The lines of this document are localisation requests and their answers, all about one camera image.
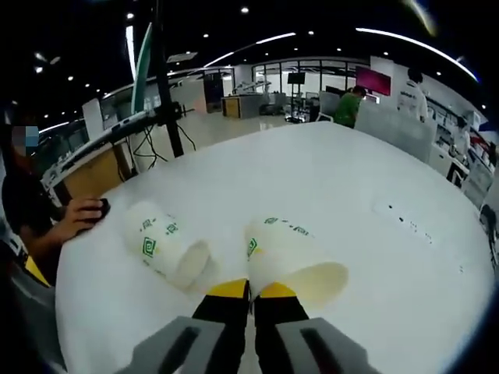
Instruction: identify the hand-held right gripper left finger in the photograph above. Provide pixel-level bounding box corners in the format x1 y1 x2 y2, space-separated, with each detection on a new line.
130 277 251 374

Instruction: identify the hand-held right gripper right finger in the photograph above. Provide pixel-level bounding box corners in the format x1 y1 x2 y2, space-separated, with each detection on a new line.
252 283 376 374

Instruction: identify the printed paper cup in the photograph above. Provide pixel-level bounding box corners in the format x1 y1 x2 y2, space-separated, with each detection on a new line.
244 217 349 312
124 200 214 291

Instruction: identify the clear upright panel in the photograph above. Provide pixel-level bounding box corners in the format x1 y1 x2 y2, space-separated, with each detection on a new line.
131 22 154 115

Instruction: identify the person's left hand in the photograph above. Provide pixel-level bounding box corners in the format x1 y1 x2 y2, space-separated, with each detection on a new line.
63 196 108 238

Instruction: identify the person in dark clothes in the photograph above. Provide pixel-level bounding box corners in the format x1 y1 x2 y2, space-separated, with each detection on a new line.
1 153 56 245

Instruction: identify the wooden side desk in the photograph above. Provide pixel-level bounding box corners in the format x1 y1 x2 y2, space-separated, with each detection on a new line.
62 142 138 200

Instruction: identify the tilted flat display panel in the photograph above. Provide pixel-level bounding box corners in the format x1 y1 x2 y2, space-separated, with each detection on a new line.
38 108 161 177

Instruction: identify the white table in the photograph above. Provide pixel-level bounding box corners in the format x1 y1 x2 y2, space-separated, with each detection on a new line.
54 120 498 374

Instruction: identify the wooden cabinet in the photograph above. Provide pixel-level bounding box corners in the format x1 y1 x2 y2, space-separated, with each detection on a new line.
221 94 261 118

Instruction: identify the grey mesh office chair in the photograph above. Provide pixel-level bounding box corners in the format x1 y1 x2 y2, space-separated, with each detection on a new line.
352 104 438 165

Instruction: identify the black screen on stand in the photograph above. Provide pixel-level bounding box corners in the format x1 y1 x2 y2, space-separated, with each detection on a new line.
287 72 308 122

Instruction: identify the bundle of black cables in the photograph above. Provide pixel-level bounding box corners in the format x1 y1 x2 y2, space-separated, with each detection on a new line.
131 127 196 165

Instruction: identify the pink wall screen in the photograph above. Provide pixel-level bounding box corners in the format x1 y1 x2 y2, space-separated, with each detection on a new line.
355 65 392 97

